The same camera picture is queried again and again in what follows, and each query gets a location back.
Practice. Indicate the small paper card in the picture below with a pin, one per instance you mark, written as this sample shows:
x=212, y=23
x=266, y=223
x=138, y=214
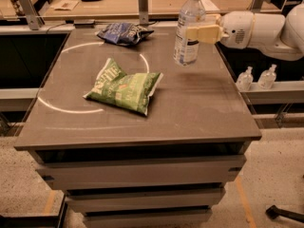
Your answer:
x=65, y=5

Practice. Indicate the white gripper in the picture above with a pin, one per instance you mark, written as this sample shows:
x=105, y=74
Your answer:
x=237, y=28

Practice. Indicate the top grey drawer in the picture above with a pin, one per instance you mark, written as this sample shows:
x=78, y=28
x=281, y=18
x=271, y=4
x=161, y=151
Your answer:
x=141, y=173

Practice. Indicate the green chip bag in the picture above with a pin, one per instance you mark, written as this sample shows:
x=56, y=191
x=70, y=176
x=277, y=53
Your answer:
x=129, y=91

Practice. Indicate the clear plastic water bottle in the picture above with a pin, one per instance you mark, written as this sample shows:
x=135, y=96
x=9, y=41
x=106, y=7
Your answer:
x=192, y=13

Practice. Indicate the black chair base leg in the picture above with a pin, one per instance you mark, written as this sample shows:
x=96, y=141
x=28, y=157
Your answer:
x=274, y=212

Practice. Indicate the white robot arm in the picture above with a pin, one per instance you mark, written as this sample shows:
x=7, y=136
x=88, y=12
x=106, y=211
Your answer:
x=274, y=35

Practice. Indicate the middle grey drawer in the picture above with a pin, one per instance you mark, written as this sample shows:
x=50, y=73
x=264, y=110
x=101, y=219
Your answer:
x=145, y=200

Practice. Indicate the sanitizer pump bottle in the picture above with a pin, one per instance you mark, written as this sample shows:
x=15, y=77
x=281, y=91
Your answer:
x=267, y=78
x=245, y=79

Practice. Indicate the left metal bracket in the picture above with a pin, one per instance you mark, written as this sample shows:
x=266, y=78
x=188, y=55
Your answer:
x=33, y=18

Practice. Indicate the bottom grey drawer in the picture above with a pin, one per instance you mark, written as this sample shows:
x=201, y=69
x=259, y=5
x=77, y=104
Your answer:
x=148, y=219

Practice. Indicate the middle metal bracket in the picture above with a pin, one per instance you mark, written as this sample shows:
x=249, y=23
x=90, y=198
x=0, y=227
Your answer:
x=143, y=12

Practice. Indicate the grey drawer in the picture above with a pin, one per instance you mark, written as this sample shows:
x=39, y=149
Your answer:
x=141, y=173
x=145, y=200
x=148, y=219

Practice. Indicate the right sanitizer pump bottle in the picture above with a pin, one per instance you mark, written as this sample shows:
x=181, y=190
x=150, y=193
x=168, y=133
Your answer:
x=267, y=78

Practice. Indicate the left sanitizer pump bottle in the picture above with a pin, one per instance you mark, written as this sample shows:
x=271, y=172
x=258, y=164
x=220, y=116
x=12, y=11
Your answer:
x=245, y=79

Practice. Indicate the blue chip bag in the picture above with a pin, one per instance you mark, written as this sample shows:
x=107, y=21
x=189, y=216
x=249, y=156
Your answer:
x=124, y=34

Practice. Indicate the white paper sheet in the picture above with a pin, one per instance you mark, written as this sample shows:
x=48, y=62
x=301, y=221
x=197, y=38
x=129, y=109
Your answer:
x=209, y=5

